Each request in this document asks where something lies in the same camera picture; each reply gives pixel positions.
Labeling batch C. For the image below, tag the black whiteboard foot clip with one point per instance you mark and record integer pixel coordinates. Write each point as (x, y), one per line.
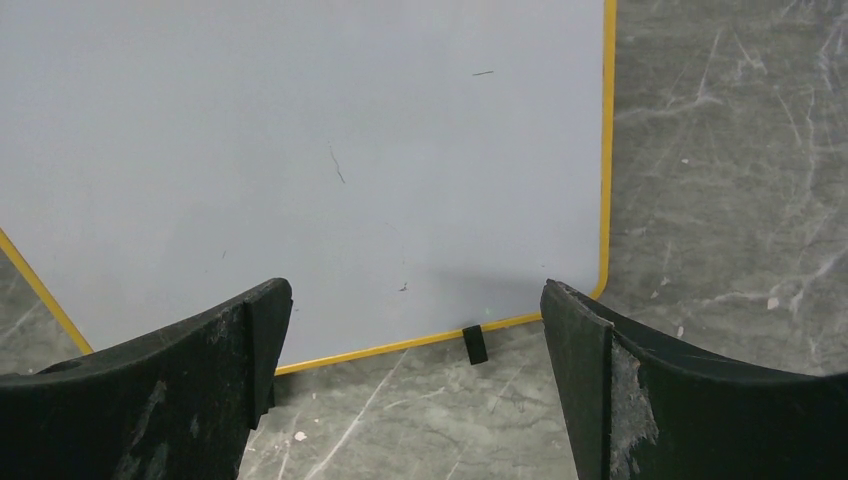
(475, 344)

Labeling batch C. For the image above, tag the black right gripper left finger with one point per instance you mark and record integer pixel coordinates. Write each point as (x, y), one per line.
(176, 403)

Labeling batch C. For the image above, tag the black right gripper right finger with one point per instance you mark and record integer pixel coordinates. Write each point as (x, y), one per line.
(640, 404)

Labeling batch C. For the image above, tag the yellow-framed whiteboard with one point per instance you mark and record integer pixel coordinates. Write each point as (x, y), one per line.
(412, 168)

